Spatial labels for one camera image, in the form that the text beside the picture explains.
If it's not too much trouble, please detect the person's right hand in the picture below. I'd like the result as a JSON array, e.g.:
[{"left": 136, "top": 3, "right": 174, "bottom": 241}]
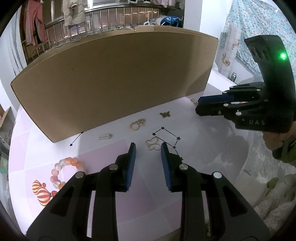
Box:
[{"left": 263, "top": 123, "right": 295, "bottom": 151}]

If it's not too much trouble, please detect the pink orange bead bracelet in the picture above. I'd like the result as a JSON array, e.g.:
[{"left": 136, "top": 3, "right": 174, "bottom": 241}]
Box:
[{"left": 50, "top": 157, "right": 84, "bottom": 190}]

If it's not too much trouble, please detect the beige hanging jacket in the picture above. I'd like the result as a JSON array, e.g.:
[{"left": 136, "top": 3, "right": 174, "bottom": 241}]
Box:
[{"left": 62, "top": 0, "right": 86, "bottom": 26}]

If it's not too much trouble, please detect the floral blue curtain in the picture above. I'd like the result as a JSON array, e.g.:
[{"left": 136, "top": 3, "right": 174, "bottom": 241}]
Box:
[{"left": 221, "top": 1, "right": 295, "bottom": 73}]

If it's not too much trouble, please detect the pink hanging garment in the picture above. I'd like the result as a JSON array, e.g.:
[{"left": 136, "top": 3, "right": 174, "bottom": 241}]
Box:
[{"left": 24, "top": 0, "right": 48, "bottom": 46}]

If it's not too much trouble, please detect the gold ring keychain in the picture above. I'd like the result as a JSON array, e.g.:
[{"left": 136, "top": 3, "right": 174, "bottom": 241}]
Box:
[{"left": 129, "top": 118, "right": 146, "bottom": 131}]

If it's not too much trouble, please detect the silver rectangular charm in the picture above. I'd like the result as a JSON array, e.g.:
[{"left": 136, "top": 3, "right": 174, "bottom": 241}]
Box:
[{"left": 99, "top": 133, "right": 113, "bottom": 140}]

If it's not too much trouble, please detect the brown cardboard box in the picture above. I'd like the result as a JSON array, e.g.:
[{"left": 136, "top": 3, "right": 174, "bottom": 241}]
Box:
[{"left": 11, "top": 25, "right": 219, "bottom": 143}]

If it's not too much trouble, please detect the white fluffy blanket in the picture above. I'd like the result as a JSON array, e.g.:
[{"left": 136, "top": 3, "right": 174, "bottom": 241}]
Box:
[{"left": 240, "top": 171, "right": 296, "bottom": 235}]

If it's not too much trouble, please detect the metal balcony railing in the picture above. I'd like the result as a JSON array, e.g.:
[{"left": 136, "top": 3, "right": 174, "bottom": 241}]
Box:
[{"left": 21, "top": 1, "right": 164, "bottom": 64}]

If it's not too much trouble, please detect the bronze butterfly charm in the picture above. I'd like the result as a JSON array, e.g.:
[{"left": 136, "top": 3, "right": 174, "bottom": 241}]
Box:
[{"left": 159, "top": 111, "right": 171, "bottom": 118}]

